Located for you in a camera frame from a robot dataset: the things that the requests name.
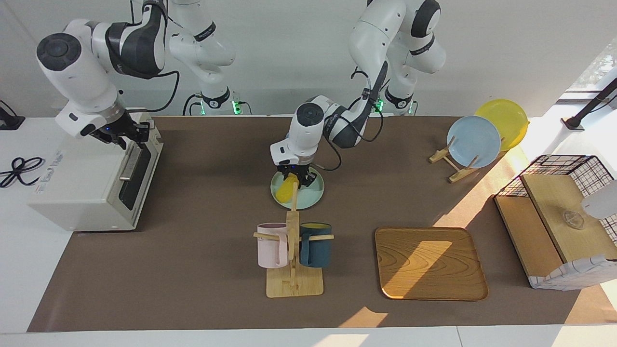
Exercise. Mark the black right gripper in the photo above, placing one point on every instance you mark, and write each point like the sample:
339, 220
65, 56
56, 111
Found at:
118, 127

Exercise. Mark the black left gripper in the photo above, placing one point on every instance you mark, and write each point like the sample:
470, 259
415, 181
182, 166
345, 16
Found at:
295, 171

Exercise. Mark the yellow corn cob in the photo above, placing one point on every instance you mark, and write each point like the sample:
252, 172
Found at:
285, 193

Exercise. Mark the light green plate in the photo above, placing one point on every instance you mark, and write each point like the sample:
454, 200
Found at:
311, 197

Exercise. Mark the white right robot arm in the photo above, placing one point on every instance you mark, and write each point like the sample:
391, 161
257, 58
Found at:
82, 82

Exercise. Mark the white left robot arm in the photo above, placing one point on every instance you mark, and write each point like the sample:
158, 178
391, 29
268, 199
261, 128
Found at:
381, 38

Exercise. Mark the cream toaster oven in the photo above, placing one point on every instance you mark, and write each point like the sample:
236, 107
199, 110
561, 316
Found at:
82, 183

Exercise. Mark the pink mug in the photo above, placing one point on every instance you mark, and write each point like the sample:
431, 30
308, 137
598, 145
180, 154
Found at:
271, 248

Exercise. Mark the dark blue mug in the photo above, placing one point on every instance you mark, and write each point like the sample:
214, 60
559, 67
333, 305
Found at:
315, 250

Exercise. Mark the wooden mug rack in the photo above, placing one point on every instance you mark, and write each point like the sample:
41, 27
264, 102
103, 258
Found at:
293, 284

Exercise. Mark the brown table mat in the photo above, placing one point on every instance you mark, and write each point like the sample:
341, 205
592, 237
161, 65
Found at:
202, 250

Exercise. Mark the black stand base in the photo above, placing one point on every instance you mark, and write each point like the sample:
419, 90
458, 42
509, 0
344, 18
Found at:
9, 123

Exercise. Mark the square wooden tray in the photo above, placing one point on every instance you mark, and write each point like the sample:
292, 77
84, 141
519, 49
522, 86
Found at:
429, 265

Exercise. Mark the wooden plate rack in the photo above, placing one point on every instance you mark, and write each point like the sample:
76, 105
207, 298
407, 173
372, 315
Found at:
458, 174

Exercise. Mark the light blue plate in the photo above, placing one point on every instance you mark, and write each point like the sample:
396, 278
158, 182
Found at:
475, 142

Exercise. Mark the yellow plate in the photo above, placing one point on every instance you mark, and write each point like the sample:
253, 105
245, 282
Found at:
511, 118

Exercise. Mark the small clear glass dish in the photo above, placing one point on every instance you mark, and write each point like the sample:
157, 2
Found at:
572, 220

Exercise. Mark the black angled stand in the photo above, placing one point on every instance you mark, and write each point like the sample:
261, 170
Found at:
590, 106

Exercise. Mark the white rounded plastic object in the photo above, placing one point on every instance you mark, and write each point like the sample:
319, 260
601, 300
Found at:
601, 202

